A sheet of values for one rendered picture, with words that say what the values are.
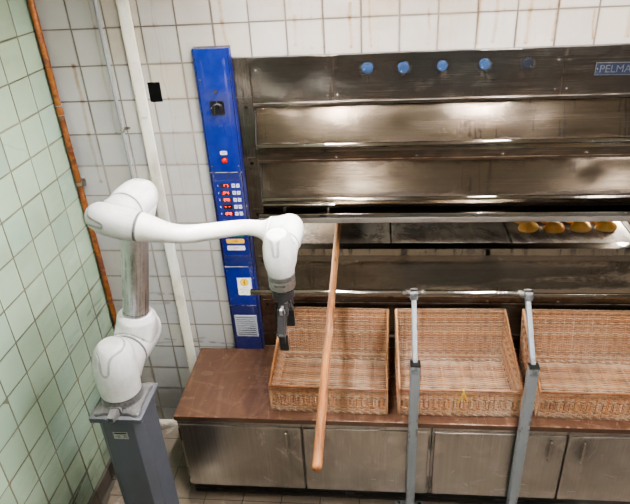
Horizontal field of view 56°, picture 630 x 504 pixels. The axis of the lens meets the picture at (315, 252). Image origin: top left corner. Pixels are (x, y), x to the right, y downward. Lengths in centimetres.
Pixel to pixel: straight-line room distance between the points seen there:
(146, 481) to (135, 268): 89
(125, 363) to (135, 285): 29
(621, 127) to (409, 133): 88
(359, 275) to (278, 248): 118
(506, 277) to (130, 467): 191
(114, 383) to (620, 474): 228
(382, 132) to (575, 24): 86
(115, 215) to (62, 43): 110
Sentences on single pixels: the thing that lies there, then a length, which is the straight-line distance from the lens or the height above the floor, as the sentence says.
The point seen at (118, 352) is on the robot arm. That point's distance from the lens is 230.
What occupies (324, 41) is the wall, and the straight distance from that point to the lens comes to 259.
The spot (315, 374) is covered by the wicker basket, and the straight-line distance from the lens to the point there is 306.
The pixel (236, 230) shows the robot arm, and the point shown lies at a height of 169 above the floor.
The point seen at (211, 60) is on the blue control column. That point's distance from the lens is 265.
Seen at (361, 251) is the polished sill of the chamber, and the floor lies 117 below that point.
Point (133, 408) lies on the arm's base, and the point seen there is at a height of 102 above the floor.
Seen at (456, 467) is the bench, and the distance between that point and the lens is 306.
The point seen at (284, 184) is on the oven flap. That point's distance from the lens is 279.
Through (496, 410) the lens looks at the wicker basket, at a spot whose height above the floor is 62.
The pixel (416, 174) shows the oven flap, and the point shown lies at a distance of 276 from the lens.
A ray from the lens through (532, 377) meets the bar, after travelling 264.
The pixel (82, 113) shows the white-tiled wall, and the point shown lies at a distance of 295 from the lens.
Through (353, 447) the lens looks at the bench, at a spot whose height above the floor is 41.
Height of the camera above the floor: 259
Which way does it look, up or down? 29 degrees down
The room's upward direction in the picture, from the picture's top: 3 degrees counter-clockwise
